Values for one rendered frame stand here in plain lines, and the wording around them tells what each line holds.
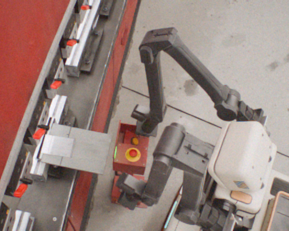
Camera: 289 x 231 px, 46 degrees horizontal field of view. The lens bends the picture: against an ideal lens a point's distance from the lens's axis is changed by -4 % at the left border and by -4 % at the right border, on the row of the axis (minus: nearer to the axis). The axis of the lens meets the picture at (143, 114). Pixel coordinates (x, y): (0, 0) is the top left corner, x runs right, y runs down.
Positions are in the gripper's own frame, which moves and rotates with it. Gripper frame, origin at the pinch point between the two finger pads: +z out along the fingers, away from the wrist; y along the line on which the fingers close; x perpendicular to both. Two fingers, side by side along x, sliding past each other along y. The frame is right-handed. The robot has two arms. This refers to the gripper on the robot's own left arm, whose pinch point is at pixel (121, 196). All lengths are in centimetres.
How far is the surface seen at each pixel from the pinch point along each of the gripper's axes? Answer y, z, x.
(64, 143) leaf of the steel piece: -9.6, 13.7, -28.2
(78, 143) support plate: -12.4, 11.4, -23.3
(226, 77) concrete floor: -154, 77, 68
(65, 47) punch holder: -37, -4, -51
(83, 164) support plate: -5.1, 8.6, -17.7
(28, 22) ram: -16, -39, -63
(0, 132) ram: 13, -32, -51
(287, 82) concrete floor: -176, 54, 114
